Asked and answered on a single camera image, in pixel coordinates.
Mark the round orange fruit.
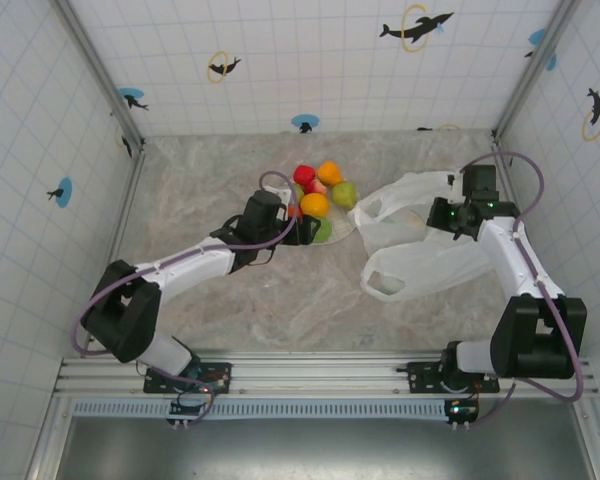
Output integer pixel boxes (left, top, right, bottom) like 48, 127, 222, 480
299, 193, 331, 219

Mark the orange pear-shaped fruit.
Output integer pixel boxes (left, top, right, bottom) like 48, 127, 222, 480
316, 160, 345, 188

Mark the white plastic bag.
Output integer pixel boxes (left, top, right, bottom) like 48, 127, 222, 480
347, 170, 492, 304

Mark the white plate with blue grid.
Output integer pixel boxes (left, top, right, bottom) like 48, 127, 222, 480
274, 180, 362, 245

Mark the green pear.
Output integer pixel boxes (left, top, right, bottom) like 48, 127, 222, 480
331, 181, 358, 211

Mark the dolphin sticker blue circle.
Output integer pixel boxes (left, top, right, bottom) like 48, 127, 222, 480
523, 27, 559, 72
118, 87, 150, 113
46, 176, 74, 209
291, 113, 320, 135

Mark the small circuit board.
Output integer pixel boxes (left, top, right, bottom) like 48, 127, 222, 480
444, 397, 481, 431
167, 389, 215, 427

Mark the grey metal panel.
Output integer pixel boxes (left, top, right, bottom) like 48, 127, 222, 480
62, 417, 594, 480

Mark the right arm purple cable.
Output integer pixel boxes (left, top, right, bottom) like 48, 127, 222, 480
449, 151, 586, 431

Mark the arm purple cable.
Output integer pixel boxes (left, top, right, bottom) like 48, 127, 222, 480
449, 151, 586, 431
69, 170, 301, 426

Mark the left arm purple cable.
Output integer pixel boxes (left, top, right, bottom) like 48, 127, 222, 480
69, 170, 301, 426

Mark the aluminium mounting rail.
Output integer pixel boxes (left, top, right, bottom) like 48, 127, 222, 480
54, 349, 596, 399

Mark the aluminium side rail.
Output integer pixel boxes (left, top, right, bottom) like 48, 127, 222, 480
81, 148, 147, 359

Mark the aluminium frame post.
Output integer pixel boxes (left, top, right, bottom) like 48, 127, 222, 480
491, 0, 579, 147
53, 0, 147, 152

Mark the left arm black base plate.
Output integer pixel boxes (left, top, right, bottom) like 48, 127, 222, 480
143, 360, 234, 397

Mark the white slotted cable duct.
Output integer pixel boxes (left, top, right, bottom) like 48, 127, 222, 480
72, 399, 481, 420

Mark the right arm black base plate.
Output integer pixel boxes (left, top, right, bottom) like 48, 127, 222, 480
396, 359, 501, 397

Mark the large dolphin sticker yellow ring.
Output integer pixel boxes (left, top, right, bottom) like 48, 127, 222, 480
378, 3, 455, 54

